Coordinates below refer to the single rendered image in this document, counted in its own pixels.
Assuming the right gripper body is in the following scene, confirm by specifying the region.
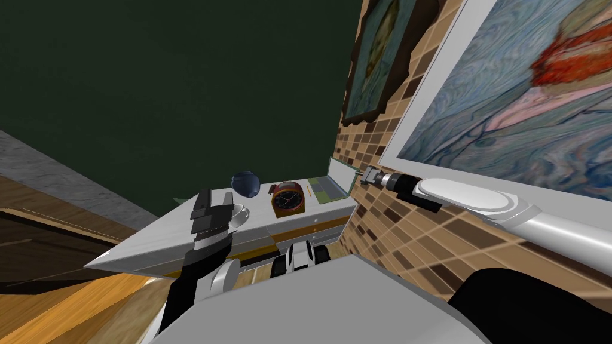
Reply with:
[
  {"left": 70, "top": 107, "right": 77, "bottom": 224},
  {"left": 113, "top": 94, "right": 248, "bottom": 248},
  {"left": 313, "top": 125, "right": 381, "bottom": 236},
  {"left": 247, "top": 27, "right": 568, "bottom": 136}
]
[{"left": 360, "top": 167, "right": 384, "bottom": 188}]

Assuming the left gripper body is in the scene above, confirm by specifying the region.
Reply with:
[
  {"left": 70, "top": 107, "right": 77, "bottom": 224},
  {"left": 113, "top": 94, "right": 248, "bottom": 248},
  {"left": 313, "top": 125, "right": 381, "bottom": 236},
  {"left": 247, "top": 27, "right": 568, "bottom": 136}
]
[{"left": 189, "top": 204, "right": 235, "bottom": 242}]

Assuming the white cup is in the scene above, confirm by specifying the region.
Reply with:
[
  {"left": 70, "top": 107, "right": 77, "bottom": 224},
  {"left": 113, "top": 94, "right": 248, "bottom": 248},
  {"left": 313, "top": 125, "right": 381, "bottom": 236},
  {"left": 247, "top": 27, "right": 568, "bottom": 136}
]
[{"left": 228, "top": 204, "right": 251, "bottom": 229}]

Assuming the blue globe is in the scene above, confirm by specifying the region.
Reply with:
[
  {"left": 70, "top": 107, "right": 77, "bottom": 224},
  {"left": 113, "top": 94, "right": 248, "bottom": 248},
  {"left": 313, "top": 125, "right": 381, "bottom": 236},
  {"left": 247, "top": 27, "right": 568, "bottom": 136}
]
[{"left": 230, "top": 170, "right": 262, "bottom": 199}]

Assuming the green laptop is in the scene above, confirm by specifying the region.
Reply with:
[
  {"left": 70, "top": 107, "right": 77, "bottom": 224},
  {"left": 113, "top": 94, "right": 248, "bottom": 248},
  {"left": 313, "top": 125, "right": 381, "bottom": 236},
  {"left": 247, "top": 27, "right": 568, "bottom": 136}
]
[{"left": 307, "top": 156, "right": 360, "bottom": 206}]

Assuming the white desk with drawers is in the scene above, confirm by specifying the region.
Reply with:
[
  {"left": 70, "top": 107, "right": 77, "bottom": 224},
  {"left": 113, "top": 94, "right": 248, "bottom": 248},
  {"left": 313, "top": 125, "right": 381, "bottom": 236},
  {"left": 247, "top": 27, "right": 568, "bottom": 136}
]
[{"left": 83, "top": 188, "right": 360, "bottom": 281}]

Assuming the red alarm clock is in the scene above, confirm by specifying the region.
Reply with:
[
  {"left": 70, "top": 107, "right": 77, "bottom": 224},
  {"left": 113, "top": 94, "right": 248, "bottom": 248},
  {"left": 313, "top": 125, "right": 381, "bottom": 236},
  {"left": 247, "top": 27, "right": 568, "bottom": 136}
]
[{"left": 267, "top": 180, "right": 307, "bottom": 219}]

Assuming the dark framed painting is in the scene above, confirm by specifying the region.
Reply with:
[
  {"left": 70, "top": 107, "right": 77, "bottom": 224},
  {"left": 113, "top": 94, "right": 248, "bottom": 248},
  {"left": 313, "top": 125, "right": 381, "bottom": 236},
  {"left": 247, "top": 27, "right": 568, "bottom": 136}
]
[{"left": 339, "top": 0, "right": 441, "bottom": 128}]

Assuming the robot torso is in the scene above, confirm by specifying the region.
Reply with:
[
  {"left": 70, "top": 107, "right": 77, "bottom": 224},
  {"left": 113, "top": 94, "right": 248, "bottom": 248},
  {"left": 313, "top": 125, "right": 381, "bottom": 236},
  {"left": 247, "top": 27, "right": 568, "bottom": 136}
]
[{"left": 140, "top": 240, "right": 493, "bottom": 344}]

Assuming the white framed painting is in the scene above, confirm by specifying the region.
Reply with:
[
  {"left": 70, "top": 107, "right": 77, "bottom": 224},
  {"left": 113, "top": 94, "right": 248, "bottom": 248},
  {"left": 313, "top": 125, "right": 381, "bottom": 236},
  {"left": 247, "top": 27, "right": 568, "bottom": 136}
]
[{"left": 377, "top": 0, "right": 612, "bottom": 231}]

